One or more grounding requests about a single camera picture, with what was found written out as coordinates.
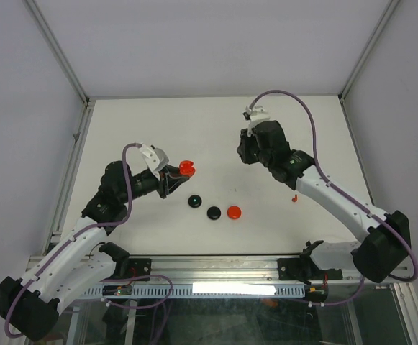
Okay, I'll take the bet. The red charging case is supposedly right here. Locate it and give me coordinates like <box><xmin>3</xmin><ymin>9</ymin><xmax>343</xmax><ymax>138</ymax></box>
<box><xmin>178</xmin><ymin>160</ymin><xmax>196</xmax><ymax>178</ymax></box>
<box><xmin>227</xmin><ymin>205</ymin><xmax>242</xmax><ymax>220</ymax></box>

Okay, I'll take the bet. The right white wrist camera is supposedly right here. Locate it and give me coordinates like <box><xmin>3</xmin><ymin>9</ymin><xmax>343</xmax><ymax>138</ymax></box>
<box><xmin>242</xmin><ymin>106</ymin><xmax>270</xmax><ymax>132</ymax></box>

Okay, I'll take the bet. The aluminium mounting rail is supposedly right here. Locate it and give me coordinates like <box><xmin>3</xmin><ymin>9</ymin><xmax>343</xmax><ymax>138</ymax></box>
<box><xmin>27</xmin><ymin>254</ymin><xmax>409</xmax><ymax>285</ymax></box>

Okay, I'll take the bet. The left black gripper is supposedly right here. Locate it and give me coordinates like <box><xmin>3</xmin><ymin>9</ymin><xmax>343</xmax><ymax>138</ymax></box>
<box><xmin>119</xmin><ymin>165</ymin><xmax>188</xmax><ymax>204</ymax></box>

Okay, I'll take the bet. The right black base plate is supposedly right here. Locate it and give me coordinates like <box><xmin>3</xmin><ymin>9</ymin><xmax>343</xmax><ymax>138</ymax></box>
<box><xmin>277</xmin><ymin>257</ymin><xmax>343</xmax><ymax>284</ymax></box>

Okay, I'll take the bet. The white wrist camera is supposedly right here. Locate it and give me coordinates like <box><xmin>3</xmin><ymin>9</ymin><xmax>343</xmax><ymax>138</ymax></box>
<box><xmin>139</xmin><ymin>144</ymin><xmax>169</xmax><ymax>178</ymax></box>
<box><xmin>242</xmin><ymin>106</ymin><xmax>270</xmax><ymax>132</ymax></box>

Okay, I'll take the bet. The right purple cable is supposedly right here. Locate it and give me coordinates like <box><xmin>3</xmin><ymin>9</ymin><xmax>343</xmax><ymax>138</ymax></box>
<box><xmin>250</xmin><ymin>89</ymin><xmax>418</xmax><ymax>281</ymax></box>

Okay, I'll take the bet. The aluminium frame post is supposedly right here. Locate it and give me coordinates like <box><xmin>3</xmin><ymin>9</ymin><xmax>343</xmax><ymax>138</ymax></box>
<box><xmin>24</xmin><ymin>0</ymin><xmax>89</xmax><ymax>104</ymax></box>
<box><xmin>340</xmin><ymin>0</ymin><xmax>401</xmax><ymax>101</ymax></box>

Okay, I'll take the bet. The right aluminium frame post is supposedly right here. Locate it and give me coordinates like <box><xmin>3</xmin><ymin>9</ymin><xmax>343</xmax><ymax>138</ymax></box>
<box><xmin>340</xmin><ymin>0</ymin><xmax>401</xmax><ymax>101</ymax></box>

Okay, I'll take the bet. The grey slotted cable duct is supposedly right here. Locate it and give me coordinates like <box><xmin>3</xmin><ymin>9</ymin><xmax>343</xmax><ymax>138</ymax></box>
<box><xmin>78</xmin><ymin>282</ymin><xmax>305</xmax><ymax>300</ymax></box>

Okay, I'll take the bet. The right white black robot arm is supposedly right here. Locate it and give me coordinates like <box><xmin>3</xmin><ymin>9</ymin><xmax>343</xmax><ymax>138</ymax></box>
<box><xmin>237</xmin><ymin>121</ymin><xmax>411</xmax><ymax>282</ymax></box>

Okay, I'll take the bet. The small green circuit board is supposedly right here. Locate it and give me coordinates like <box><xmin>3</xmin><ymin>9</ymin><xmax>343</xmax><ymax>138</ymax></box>
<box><xmin>102</xmin><ymin>285</ymin><xmax>132</xmax><ymax>296</ymax></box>

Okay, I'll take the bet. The purple cable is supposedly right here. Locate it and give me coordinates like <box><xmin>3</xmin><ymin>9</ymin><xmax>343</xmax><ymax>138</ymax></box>
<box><xmin>4</xmin><ymin>142</ymin><xmax>145</xmax><ymax>339</ymax></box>
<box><xmin>250</xmin><ymin>89</ymin><xmax>418</xmax><ymax>281</ymax></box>

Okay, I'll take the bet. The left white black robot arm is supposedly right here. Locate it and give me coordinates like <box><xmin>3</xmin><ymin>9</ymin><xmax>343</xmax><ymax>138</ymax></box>
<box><xmin>0</xmin><ymin>160</ymin><xmax>196</xmax><ymax>341</ymax></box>

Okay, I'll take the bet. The black earbud charging case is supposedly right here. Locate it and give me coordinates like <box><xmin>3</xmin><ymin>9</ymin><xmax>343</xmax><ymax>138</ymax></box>
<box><xmin>206</xmin><ymin>206</ymin><xmax>222</xmax><ymax>220</ymax></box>

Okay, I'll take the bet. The left aluminium frame post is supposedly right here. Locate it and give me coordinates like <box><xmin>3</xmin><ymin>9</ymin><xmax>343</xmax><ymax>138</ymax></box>
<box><xmin>24</xmin><ymin>0</ymin><xmax>89</xmax><ymax>104</ymax></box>

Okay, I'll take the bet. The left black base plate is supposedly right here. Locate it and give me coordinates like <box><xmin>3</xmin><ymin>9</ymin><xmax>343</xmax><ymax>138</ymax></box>
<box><xmin>122</xmin><ymin>257</ymin><xmax>152</xmax><ymax>280</ymax></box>

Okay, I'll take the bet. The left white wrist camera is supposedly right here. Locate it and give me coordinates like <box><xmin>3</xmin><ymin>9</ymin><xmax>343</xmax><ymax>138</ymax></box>
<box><xmin>139</xmin><ymin>144</ymin><xmax>169</xmax><ymax>178</ymax></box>

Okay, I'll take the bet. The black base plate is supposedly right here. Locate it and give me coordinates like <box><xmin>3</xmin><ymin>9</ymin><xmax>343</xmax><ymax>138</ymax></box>
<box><xmin>277</xmin><ymin>257</ymin><xmax>343</xmax><ymax>284</ymax></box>
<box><xmin>122</xmin><ymin>257</ymin><xmax>152</xmax><ymax>280</ymax></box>

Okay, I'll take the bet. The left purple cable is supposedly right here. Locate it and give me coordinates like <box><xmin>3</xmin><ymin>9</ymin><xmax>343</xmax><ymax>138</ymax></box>
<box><xmin>4</xmin><ymin>142</ymin><xmax>145</xmax><ymax>339</ymax></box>

